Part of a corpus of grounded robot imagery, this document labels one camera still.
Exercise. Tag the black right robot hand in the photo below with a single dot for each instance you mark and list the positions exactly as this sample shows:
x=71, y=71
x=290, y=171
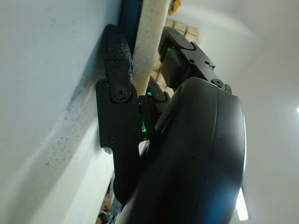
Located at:
x=187, y=151

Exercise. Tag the white foam block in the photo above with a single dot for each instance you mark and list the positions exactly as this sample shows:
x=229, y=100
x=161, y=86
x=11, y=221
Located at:
x=149, y=35

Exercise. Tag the blue plastic tray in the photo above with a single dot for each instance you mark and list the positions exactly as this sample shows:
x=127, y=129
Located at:
x=129, y=23

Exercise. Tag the stacked wooden crates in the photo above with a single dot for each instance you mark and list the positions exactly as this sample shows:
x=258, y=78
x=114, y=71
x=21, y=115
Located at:
x=187, y=29

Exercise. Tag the yellow cloth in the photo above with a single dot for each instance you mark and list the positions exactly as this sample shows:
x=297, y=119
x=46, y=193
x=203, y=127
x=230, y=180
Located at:
x=174, y=6

